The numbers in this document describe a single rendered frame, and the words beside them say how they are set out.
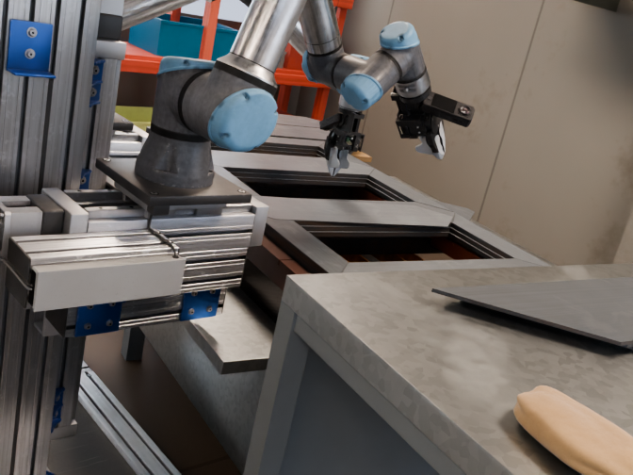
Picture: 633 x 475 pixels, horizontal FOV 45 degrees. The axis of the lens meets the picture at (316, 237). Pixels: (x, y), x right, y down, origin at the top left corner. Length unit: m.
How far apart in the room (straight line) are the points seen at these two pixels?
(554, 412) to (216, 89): 0.77
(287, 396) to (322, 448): 0.19
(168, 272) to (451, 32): 4.09
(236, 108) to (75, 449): 1.13
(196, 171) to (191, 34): 3.38
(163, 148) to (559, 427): 0.89
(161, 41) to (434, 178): 2.00
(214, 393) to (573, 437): 1.33
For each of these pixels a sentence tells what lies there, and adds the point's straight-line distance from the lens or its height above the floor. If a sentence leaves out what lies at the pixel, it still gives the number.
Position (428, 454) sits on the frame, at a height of 0.99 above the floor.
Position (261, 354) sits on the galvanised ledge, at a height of 0.68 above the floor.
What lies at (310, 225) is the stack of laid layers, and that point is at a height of 0.84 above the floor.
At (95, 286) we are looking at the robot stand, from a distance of 1.29.
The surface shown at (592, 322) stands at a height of 1.07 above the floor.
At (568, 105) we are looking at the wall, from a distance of 4.69.
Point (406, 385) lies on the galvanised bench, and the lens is 0.90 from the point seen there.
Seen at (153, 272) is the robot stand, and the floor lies 0.93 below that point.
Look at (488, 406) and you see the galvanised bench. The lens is 0.90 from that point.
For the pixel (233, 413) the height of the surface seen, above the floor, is 0.41.
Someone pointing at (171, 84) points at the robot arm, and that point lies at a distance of 1.41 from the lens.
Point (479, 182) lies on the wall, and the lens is 5.02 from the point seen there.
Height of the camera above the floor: 1.46
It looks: 19 degrees down
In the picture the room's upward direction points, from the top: 13 degrees clockwise
